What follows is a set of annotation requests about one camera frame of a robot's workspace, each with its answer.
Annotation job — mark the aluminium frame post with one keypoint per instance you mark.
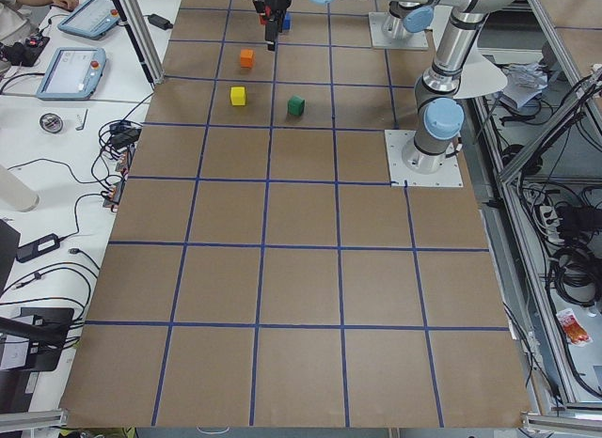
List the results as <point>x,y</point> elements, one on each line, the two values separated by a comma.
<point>140,37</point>

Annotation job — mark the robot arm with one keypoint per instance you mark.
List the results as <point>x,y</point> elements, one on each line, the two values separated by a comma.
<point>398,8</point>
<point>440,116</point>

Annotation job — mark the orange block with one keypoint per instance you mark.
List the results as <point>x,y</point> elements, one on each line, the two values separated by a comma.
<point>247,58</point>

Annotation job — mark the green block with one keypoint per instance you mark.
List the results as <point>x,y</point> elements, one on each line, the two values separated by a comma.
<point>296,106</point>

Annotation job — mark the yellow block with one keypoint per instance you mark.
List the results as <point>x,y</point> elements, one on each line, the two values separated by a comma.
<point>238,96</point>

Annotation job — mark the lower teach pendant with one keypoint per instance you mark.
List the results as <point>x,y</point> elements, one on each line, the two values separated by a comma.
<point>72,75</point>

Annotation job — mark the black power adapter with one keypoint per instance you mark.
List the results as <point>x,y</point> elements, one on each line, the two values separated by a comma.
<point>37,248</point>

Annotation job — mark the round metal tin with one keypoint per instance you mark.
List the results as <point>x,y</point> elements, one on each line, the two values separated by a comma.
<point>51,123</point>

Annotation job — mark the blue block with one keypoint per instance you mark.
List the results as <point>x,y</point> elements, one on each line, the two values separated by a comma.
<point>287,22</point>

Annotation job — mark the white paper roll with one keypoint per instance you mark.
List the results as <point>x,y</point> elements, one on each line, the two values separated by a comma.
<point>15,193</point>

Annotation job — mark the red snack packet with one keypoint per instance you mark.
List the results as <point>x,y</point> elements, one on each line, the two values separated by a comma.
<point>573,330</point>

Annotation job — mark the upper teach pendant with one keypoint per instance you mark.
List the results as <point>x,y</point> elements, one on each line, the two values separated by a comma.
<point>92,19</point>

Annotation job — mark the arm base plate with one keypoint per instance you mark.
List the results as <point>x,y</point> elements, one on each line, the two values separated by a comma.
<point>389,32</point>
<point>408,167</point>

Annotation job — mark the teach pendant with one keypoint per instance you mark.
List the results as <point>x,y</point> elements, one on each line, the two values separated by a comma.
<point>92,19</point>
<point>72,75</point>

